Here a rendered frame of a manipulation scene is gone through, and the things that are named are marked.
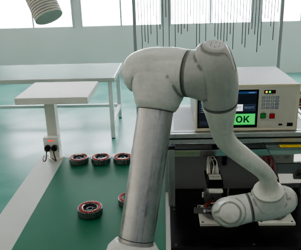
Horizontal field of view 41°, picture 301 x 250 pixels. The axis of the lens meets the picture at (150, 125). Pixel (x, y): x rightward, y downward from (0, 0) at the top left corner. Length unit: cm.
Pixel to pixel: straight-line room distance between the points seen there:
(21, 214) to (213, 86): 121
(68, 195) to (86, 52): 627
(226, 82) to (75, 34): 719
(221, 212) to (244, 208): 8
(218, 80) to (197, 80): 5
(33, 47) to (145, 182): 742
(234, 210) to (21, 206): 107
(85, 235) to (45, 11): 123
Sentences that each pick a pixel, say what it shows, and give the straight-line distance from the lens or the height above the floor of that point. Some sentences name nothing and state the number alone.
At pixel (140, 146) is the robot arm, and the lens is 110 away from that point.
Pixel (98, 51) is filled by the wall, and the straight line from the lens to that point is 812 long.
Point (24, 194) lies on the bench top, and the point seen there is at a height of 75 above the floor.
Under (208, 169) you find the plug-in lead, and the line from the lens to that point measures 184.
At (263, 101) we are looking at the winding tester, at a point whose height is 125.
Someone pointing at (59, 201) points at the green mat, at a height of 75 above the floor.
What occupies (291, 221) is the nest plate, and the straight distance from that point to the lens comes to 181.
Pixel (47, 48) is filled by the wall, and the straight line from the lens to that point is 833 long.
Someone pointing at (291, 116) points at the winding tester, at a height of 118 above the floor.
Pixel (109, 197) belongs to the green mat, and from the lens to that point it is 201.
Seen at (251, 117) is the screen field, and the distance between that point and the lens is 178.
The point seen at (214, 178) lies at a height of 92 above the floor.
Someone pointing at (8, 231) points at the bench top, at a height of 75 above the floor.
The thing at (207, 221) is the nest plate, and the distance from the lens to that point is 174.
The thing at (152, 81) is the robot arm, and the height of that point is 148.
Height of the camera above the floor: 173
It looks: 19 degrees down
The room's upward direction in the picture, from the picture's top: 2 degrees counter-clockwise
